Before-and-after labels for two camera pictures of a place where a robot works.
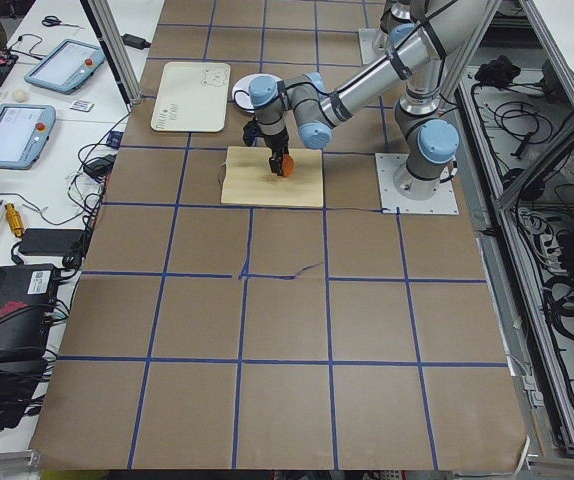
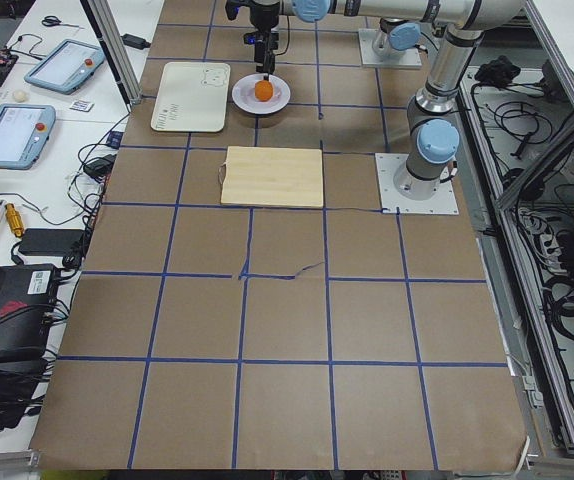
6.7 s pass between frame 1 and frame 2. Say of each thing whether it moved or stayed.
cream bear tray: stayed
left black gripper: moved
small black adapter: stayed
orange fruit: moved
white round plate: stayed
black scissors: stayed
